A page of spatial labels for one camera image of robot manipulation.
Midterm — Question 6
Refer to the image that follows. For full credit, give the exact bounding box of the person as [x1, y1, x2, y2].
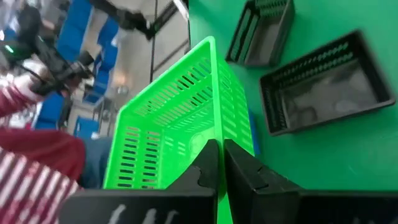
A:
[0, 83, 113, 224]

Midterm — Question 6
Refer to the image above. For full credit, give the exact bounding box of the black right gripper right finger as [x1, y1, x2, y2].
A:
[223, 138, 302, 224]

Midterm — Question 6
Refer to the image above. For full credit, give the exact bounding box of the black slotted plastic basket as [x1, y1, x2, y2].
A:
[224, 0, 297, 68]
[259, 29, 397, 137]

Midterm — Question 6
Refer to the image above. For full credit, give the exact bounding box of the green slotted plastic basket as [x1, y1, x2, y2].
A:
[102, 35, 256, 224]

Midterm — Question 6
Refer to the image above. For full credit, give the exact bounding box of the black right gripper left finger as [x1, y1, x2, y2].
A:
[167, 138, 221, 192]

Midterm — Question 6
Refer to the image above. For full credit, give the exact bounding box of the green table mat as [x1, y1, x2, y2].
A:
[187, 0, 398, 193]

